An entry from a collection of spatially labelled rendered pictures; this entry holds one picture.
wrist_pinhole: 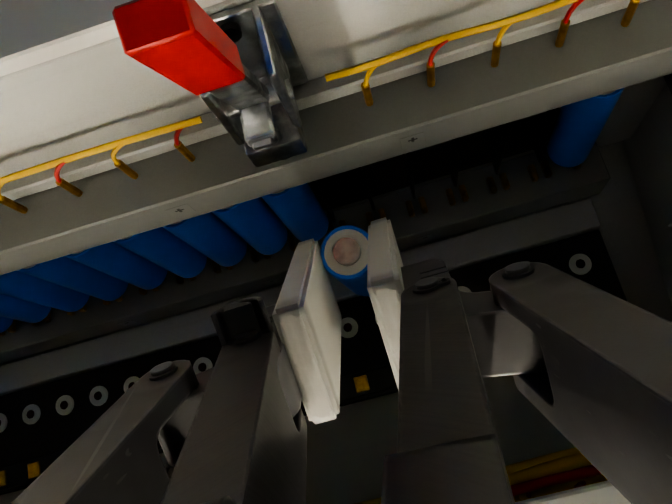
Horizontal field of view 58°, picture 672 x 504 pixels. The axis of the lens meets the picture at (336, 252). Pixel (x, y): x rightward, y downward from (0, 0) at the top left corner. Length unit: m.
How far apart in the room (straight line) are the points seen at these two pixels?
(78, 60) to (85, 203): 0.06
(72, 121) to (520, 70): 0.14
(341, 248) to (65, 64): 0.10
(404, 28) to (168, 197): 0.09
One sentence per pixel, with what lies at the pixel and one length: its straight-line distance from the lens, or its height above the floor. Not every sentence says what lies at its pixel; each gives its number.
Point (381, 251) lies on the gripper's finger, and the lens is 0.16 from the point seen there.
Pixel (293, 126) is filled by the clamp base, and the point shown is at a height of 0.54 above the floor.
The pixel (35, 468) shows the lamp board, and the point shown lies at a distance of 0.38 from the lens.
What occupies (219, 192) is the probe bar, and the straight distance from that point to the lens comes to 0.21.
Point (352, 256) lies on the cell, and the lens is 0.20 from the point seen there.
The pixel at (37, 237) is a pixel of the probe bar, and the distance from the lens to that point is 0.23.
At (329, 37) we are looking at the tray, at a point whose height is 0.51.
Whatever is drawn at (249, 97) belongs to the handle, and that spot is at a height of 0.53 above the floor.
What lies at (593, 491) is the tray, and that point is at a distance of 0.18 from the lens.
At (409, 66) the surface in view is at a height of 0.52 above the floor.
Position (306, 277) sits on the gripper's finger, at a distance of 0.16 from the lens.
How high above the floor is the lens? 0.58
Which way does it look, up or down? 1 degrees down
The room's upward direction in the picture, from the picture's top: 164 degrees clockwise
